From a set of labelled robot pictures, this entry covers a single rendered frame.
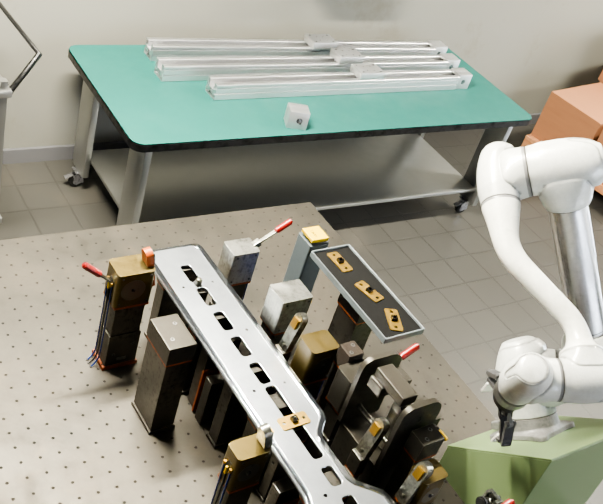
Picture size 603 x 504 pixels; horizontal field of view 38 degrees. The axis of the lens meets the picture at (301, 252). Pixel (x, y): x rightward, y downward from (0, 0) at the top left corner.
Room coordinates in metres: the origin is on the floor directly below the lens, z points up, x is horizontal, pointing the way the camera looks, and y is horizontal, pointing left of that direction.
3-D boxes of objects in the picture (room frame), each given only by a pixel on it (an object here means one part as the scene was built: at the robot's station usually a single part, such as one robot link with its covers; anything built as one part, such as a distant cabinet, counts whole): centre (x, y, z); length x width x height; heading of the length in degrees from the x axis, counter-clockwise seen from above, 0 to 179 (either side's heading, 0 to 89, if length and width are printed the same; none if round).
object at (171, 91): (4.06, 0.17, 0.41); 2.35 x 0.86 x 0.83; 132
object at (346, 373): (1.72, -0.25, 0.89); 0.12 x 0.07 x 0.38; 134
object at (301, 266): (2.13, -0.02, 0.92); 0.08 x 0.08 x 0.44; 44
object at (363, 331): (1.95, -0.20, 0.92); 0.10 x 0.08 x 0.45; 44
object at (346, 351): (1.76, -0.21, 0.90); 0.05 x 0.05 x 0.40; 44
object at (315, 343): (1.78, -0.13, 0.89); 0.12 x 0.08 x 0.38; 134
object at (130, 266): (1.84, 0.43, 0.88); 0.14 x 0.09 x 0.36; 134
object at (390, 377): (1.62, -0.34, 0.94); 0.18 x 0.13 x 0.49; 44
